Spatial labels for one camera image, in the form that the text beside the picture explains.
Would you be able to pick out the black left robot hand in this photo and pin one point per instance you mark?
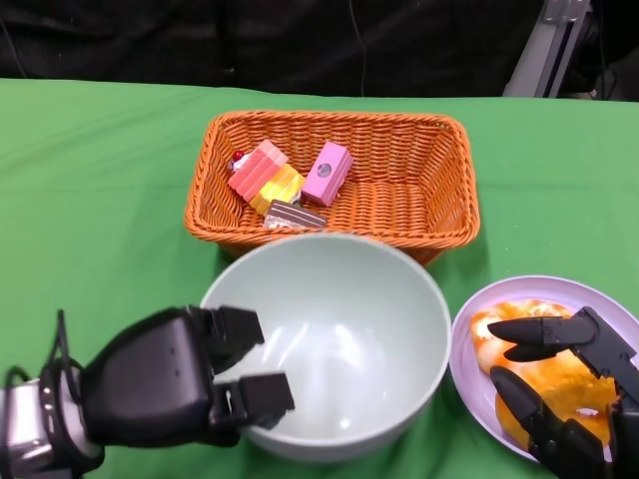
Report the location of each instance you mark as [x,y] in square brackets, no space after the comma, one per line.
[160,379]

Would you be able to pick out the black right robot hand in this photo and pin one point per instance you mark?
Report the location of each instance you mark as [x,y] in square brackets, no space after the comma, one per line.
[574,399]

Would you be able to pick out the grey bowl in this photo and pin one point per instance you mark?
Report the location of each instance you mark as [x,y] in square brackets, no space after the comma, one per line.
[349,324]

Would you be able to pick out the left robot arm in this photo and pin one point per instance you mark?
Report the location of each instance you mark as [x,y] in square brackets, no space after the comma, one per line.
[40,429]

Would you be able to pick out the lavender plate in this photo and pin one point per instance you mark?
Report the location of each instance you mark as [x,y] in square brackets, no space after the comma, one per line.
[464,369]

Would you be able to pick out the chocolate layer cake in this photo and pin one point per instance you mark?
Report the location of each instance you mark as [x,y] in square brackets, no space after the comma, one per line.
[294,214]

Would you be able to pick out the yellow cake with green ball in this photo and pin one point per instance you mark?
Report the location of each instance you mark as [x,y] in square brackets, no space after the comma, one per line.
[279,192]

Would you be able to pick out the salmon pink layer cake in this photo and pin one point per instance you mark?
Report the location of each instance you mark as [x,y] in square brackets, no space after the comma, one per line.
[257,172]

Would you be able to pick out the magenta cake with blueberry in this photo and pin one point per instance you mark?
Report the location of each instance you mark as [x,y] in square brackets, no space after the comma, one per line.
[327,174]

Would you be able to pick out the orange wicker basket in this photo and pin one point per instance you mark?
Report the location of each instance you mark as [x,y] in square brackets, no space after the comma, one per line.
[399,199]

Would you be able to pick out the green tablecloth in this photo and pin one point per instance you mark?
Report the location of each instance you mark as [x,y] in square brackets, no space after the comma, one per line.
[100,174]

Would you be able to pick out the black backdrop cloth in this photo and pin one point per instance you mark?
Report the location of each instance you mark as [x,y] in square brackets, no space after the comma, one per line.
[199,40]

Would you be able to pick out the aluminium profile frame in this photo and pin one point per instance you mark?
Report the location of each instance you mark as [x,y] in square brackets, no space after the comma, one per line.
[541,55]

